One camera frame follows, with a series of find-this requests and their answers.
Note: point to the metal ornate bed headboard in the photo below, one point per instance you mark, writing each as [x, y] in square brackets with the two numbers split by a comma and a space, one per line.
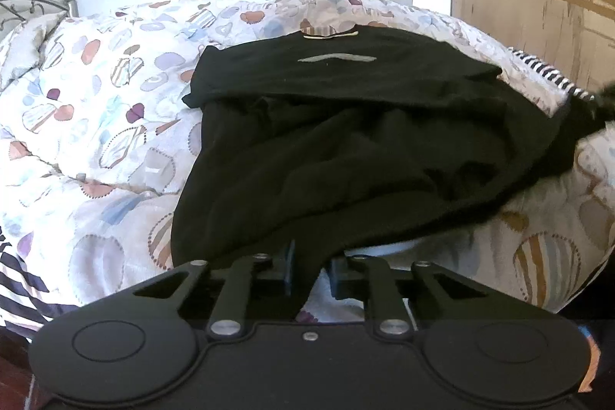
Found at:
[14, 12]

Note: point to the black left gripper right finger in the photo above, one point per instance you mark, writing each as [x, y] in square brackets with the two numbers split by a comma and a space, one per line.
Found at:
[371, 281]

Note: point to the black t-shirt with print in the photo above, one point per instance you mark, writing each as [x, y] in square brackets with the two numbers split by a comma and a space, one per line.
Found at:
[319, 145]

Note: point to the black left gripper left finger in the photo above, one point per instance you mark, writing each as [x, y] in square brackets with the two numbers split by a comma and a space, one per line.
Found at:
[255, 288]

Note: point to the patterned circle print duvet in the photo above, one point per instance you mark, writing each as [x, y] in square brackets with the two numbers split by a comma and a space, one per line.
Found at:
[96, 145]

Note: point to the striped bed sheet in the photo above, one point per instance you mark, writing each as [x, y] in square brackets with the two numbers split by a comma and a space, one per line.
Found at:
[552, 74]

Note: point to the beige pillow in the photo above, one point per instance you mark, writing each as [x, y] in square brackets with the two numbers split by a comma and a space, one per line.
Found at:
[21, 49]

